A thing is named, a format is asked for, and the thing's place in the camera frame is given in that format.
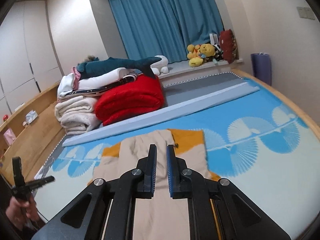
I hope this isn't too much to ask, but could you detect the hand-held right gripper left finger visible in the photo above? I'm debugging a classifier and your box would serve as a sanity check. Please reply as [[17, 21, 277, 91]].
[[32, 144, 157, 240]]

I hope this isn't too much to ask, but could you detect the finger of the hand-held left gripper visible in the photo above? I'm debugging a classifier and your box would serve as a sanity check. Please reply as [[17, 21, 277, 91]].
[[26, 176, 55, 188], [12, 157, 25, 186]]

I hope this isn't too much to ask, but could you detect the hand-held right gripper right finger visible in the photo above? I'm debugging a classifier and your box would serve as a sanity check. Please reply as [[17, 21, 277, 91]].
[[166, 144, 292, 240]]

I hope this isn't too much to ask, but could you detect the beige and orange hooded jacket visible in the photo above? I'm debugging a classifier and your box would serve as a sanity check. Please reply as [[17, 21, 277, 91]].
[[93, 129, 222, 240]]

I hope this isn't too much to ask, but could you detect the person's left forearm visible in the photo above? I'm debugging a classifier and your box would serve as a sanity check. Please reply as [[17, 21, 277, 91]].
[[0, 212, 34, 240]]

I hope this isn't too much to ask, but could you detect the person's left hand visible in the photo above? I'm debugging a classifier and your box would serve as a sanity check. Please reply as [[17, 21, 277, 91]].
[[4, 195, 40, 228]]

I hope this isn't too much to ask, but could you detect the pink box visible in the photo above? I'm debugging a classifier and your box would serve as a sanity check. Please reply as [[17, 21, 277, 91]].
[[3, 128, 17, 145]]

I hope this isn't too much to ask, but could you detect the light blue folded mat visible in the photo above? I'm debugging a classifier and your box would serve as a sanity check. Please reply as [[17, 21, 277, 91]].
[[62, 85, 261, 147]]

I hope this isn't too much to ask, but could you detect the red folded blanket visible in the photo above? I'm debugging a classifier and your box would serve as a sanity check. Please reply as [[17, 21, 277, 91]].
[[94, 75, 165, 127]]

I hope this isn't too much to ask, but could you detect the cream folded blanket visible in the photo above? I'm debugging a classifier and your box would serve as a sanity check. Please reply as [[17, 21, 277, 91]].
[[55, 96, 103, 133]]

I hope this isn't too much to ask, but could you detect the blue fan-patterned bed mat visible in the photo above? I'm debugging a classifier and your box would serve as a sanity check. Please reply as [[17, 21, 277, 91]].
[[37, 76, 320, 240]]

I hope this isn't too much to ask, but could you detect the white window sill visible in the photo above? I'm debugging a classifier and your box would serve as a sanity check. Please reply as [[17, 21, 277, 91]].
[[157, 58, 244, 80]]

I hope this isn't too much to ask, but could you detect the white folded quilt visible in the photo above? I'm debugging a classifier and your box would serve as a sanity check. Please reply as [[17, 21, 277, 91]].
[[57, 67, 131, 98]]

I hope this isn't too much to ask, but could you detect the white plush toy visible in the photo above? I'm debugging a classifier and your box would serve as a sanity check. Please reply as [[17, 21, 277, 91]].
[[149, 55, 170, 75]]

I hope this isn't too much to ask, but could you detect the pink cloth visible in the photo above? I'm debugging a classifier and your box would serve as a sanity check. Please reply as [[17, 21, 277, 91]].
[[71, 66, 82, 81]]

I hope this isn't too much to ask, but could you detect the teal shark plush toy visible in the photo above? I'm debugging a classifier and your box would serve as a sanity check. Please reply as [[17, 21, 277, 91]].
[[77, 57, 163, 80]]

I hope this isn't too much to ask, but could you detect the white wardrobe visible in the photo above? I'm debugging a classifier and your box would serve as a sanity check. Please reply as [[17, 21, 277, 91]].
[[0, 0, 63, 117]]

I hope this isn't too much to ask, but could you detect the yellow duck plush toy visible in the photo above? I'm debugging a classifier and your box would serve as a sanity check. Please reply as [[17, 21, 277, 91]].
[[187, 44, 203, 68]]

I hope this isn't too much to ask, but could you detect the yellow bear plush toy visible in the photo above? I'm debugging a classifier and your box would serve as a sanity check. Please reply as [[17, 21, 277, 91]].
[[199, 43, 217, 61]]

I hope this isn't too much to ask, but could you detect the black and white striped plush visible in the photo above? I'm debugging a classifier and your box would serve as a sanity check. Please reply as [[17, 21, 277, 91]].
[[212, 44, 223, 62]]

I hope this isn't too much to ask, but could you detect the fluffy tan plush toy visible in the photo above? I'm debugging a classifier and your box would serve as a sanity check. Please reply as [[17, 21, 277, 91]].
[[82, 54, 100, 63]]

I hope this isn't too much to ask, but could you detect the dark red cushion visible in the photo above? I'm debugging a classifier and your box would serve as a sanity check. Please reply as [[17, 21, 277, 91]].
[[218, 29, 238, 64]]

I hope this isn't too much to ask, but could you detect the purple bag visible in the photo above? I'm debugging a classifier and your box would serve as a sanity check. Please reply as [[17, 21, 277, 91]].
[[250, 52, 272, 86]]

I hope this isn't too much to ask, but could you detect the blue curtain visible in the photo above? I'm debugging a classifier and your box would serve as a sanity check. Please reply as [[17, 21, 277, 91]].
[[107, 0, 225, 63]]

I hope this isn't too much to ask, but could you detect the wooden bed frame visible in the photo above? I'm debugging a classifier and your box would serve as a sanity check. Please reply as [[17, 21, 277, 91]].
[[0, 68, 320, 188]]

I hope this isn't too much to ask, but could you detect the white frame stand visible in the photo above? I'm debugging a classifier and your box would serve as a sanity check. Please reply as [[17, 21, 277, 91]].
[[209, 33, 221, 46]]

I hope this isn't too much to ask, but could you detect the wall switch plate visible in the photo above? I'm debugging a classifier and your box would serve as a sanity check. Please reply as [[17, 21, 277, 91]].
[[297, 6, 314, 20]]

